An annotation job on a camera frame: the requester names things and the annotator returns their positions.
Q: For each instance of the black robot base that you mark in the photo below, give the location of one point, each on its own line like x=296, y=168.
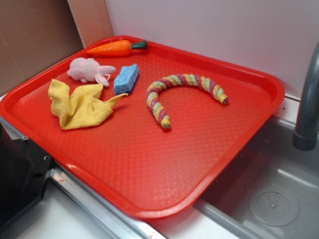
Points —
x=24, y=171

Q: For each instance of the pink plush bunny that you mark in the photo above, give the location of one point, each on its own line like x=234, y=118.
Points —
x=89, y=70

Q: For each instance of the red plastic tray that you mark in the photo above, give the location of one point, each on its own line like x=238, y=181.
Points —
x=142, y=169

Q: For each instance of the blue sponge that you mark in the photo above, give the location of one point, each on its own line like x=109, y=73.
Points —
x=126, y=80

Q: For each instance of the yellow cloth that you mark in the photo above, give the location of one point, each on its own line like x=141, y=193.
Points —
x=82, y=108

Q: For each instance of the orange toy carrot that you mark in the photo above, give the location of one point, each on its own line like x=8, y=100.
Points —
x=118, y=48

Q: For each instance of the grey metal sink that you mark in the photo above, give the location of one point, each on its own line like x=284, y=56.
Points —
x=270, y=190

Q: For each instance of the grey faucet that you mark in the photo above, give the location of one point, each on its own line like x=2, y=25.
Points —
x=307, y=124

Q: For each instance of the brown cardboard panel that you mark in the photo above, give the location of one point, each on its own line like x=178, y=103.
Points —
x=36, y=34

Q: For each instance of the multicolour twisted rope toy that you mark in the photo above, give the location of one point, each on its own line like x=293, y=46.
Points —
x=158, y=110

